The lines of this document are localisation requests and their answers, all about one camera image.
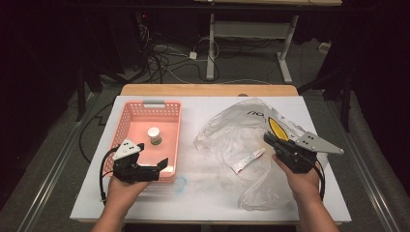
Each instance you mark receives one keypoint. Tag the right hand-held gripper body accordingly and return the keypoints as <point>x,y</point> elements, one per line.
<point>296,158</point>

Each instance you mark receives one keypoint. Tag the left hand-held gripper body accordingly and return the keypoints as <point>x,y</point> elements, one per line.
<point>132,172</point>

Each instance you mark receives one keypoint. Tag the small white-capped bottle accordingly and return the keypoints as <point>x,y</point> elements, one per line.
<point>154,132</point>

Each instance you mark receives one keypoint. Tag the white toothpaste tube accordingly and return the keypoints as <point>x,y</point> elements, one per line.
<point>248,160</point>

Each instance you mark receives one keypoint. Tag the pink perforated plastic basket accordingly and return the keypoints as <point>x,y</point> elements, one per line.
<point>164,129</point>

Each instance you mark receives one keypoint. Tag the clear smiley plastic bag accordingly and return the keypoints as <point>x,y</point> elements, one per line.
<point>225,135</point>

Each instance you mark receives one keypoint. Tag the person's left hand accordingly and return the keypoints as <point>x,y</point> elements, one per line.
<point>125,193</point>

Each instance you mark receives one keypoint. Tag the person's right hand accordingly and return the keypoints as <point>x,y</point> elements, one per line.
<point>301,185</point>

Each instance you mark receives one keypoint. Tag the black metal stand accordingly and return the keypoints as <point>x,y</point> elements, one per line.
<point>80,93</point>
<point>345,96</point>

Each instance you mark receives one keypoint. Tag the white power adapter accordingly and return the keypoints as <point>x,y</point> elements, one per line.
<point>192,55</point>

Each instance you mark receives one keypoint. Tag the black computer tower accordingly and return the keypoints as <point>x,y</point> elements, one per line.
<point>143,32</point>

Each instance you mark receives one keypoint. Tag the metal floor rail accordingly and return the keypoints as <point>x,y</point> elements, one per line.
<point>364,161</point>
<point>54,161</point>

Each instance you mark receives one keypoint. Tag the white desk frame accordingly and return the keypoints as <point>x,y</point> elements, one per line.
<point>248,29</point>

